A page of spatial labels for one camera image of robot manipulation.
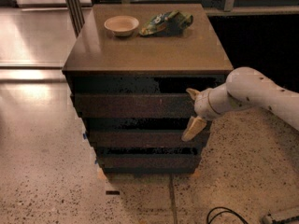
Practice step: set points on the white power strip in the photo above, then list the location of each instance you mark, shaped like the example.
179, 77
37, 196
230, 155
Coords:
287, 216

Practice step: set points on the dark brown drawer cabinet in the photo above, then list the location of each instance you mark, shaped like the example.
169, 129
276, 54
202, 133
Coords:
102, 63

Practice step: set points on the dark brown drawer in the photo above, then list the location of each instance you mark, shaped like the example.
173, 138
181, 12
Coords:
139, 106
149, 161
145, 138

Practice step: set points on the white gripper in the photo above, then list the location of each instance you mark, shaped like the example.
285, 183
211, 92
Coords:
202, 104

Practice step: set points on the white ceramic bowl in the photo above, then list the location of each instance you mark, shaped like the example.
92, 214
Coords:
121, 25

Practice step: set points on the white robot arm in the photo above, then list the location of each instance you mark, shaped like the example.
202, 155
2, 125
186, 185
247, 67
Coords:
244, 88

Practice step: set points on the green chip bag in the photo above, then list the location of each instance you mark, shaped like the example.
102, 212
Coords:
167, 24

